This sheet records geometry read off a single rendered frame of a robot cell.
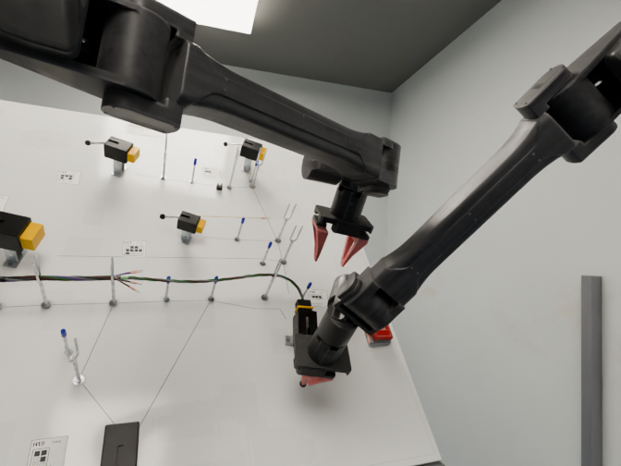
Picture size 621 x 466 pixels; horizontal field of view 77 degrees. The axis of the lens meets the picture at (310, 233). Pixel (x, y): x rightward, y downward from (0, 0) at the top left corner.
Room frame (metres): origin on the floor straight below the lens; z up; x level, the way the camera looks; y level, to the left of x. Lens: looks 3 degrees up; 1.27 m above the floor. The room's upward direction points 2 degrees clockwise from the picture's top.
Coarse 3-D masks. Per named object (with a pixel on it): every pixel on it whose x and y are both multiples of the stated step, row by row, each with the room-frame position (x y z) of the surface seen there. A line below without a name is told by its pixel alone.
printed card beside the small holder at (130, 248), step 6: (126, 240) 0.89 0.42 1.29; (132, 240) 0.90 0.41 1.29; (138, 240) 0.90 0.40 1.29; (144, 240) 0.91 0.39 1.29; (126, 246) 0.88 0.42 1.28; (132, 246) 0.89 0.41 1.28; (138, 246) 0.90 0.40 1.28; (144, 246) 0.90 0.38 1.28; (126, 252) 0.87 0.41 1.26; (132, 252) 0.88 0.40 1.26; (138, 252) 0.88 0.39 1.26; (144, 252) 0.89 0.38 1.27
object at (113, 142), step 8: (112, 136) 0.96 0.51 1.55; (88, 144) 0.96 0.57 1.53; (104, 144) 0.94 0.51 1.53; (112, 144) 0.94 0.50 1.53; (120, 144) 0.95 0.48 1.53; (128, 144) 0.96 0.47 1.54; (104, 152) 0.95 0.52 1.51; (112, 152) 0.95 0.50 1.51; (120, 152) 0.95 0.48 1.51; (120, 160) 0.97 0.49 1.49; (120, 168) 1.00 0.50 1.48; (120, 176) 1.01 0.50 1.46
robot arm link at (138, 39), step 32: (0, 0) 0.25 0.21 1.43; (32, 0) 0.24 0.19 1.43; (64, 0) 0.24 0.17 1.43; (96, 0) 0.32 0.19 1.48; (0, 32) 0.28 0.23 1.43; (32, 32) 0.27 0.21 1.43; (64, 32) 0.28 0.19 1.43; (96, 32) 0.35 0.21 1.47; (128, 32) 0.33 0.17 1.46; (160, 32) 0.34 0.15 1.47; (32, 64) 0.31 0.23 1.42; (64, 64) 0.31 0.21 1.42; (96, 64) 0.35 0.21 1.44; (128, 64) 0.33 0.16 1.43; (160, 64) 0.35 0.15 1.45; (96, 96) 0.36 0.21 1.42; (160, 96) 0.36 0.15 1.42
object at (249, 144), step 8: (224, 144) 1.14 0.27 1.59; (232, 144) 1.14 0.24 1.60; (240, 144) 1.13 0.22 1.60; (248, 144) 1.12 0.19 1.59; (256, 144) 1.14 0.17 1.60; (240, 152) 1.13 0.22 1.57; (248, 152) 1.13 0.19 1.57; (256, 152) 1.13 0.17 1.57; (248, 160) 1.16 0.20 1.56; (248, 168) 1.19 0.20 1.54
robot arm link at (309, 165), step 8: (304, 160) 0.66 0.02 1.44; (312, 160) 0.62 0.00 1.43; (304, 168) 0.65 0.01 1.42; (312, 168) 0.62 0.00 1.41; (320, 168) 0.61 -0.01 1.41; (328, 168) 0.61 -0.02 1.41; (304, 176) 0.65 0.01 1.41; (312, 176) 0.63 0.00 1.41; (320, 176) 0.63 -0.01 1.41; (328, 176) 0.64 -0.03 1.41; (336, 176) 0.64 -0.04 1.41; (336, 184) 0.66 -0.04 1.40; (376, 184) 0.59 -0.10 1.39; (368, 192) 0.61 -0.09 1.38; (376, 192) 0.60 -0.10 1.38; (384, 192) 0.60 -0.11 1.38
